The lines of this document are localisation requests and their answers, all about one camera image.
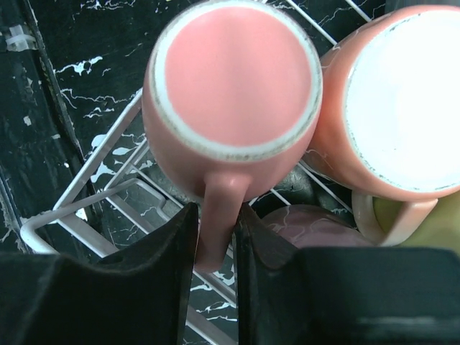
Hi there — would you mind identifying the purple mug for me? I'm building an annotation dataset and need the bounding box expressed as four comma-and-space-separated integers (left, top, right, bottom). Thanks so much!
262, 204, 374, 249

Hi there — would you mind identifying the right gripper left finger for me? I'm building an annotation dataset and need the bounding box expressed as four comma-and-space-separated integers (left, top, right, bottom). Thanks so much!
1, 203, 198, 344

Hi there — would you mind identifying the white wire dish rack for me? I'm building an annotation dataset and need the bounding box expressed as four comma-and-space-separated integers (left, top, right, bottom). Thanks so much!
20, 0, 389, 345

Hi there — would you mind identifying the pink mug white inside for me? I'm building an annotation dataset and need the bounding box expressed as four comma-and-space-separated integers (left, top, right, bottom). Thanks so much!
142, 1, 323, 272

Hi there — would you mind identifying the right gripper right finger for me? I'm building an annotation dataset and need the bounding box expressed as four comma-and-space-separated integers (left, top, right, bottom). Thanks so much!
235, 206, 459, 344

